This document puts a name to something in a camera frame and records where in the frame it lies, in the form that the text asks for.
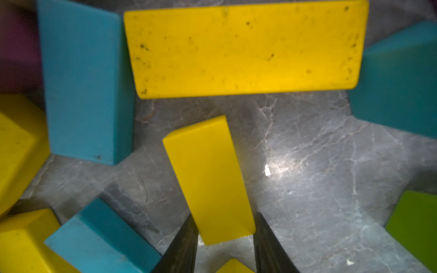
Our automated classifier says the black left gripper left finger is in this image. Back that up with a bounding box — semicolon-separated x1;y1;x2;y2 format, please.
151;214;199;273

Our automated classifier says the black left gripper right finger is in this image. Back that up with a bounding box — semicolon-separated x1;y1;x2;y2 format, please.
253;212;299;273

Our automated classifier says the yellow rectangular block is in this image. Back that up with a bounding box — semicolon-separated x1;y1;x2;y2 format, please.
163;116;256;245

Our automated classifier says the small yellow block front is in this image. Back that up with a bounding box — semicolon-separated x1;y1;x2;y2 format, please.
216;258;254;273

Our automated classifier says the large teal flat block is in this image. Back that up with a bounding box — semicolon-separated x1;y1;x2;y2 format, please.
44;198;161;273

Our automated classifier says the green rectangular block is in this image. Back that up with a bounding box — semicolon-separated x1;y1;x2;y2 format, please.
385;191;437;273

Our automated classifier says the teal upright block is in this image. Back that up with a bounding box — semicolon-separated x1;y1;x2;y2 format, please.
37;1;136;166

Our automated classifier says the long yellow block far left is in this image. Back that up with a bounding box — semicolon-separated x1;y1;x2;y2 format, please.
1;94;50;216

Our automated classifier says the long yellow plank block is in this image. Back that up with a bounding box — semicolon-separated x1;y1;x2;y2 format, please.
124;1;369;99

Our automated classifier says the small teal block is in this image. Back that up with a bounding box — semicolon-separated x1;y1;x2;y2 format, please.
348;20;437;138

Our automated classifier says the magenta purple cube block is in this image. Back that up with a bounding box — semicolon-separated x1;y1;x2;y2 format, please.
1;1;43;93

